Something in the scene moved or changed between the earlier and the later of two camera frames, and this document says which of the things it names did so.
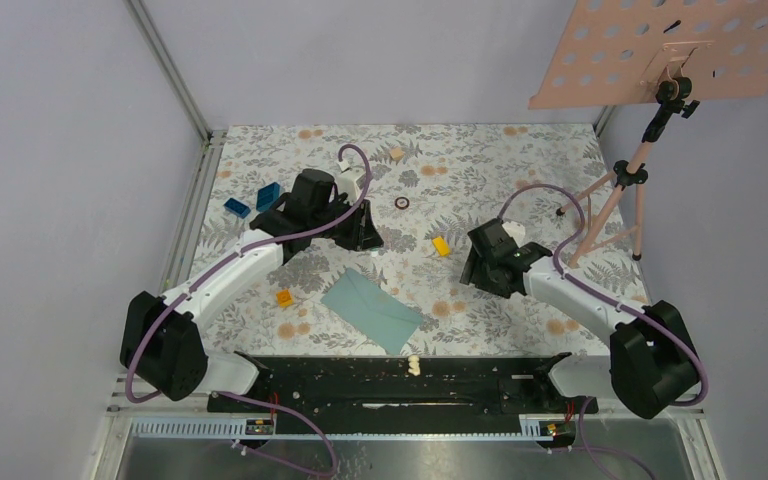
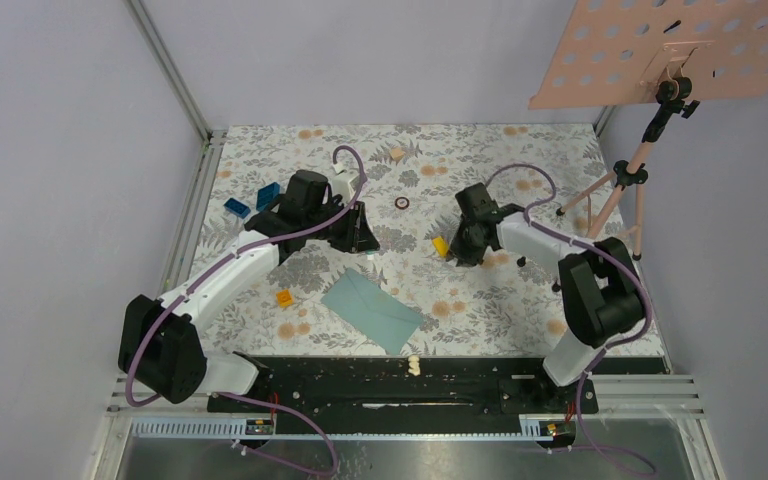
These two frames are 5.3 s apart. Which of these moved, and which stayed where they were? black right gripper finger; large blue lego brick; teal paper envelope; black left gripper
Moved: black right gripper finger
Stayed: black left gripper; teal paper envelope; large blue lego brick
